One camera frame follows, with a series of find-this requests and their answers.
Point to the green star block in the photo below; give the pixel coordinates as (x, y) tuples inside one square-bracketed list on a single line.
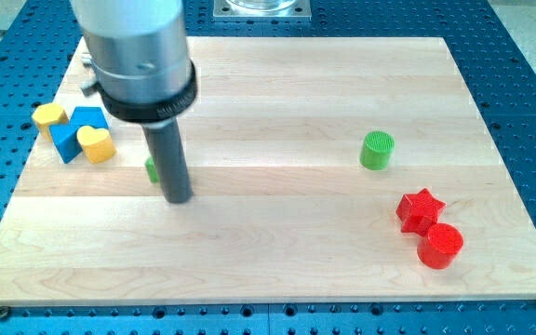
[(151, 170)]

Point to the red cylinder block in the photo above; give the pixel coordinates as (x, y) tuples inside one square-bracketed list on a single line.
[(439, 247)]

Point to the yellow heart block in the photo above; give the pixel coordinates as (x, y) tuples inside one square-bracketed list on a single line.
[(96, 143)]

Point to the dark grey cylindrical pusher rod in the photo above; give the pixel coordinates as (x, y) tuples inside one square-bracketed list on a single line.
[(165, 146)]

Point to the red star block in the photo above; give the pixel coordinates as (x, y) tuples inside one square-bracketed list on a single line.
[(418, 212)]

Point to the blue pentagon block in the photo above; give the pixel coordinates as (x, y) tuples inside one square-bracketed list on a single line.
[(64, 135)]

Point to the green cylinder block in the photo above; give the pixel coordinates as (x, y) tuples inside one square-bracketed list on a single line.
[(376, 150)]

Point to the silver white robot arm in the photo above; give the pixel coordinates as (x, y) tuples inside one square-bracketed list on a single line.
[(144, 75)]

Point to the yellow hexagon block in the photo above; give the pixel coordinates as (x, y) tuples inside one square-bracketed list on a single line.
[(47, 115)]

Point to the clear robot base plate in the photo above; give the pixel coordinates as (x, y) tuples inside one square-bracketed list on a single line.
[(261, 10)]

